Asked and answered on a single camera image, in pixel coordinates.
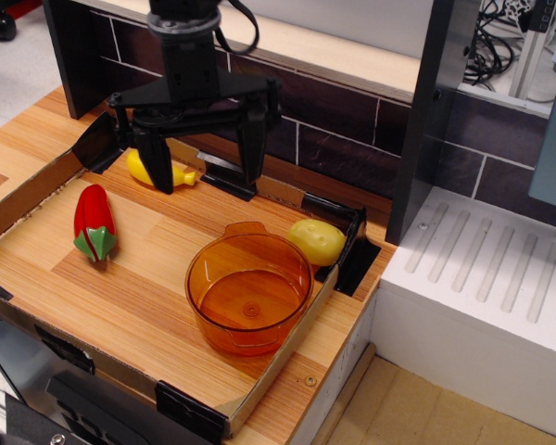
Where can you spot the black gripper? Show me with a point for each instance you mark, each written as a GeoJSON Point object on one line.
{"type": "Point", "coordinates": [196, 96]}

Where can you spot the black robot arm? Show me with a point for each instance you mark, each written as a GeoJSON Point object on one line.
{"type": "Point", "coordinates": [187, 20]}

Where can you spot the orange transparent plastic pot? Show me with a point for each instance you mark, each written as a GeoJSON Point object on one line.
{"type": "Point", "coordinates": [248, 289]}

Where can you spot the cardboard fence with black tape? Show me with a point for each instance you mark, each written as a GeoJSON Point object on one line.
{"type": "Point", "coordinates": [130, 311]}

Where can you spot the red toy chili pepper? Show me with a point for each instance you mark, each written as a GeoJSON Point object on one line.
{"type": "Point", "coordinates": [94, 227]}

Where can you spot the yellow toy potato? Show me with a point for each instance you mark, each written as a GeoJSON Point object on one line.
{"type": "Point", "coordinates": [321, 242]}

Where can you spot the black chair caster wheel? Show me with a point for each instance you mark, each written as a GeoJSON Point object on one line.
{"type": "Point", "coordinates": [8, 27]}

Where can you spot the dark grey vertical panel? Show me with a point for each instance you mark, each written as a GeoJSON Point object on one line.
{"type": "Point", "coordinates": [447, 45]}

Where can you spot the brass screw in table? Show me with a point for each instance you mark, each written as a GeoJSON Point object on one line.
{"type": "Point", "coordinates": [310, 381]}

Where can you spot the black equipment at bottom left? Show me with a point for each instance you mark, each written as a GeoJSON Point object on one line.
{"type": "Point", "coordinates": [58, 380]}

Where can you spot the white toy sink drainboard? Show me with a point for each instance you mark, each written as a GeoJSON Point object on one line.
{"type": "Point", "coordinates": [468, 302]}

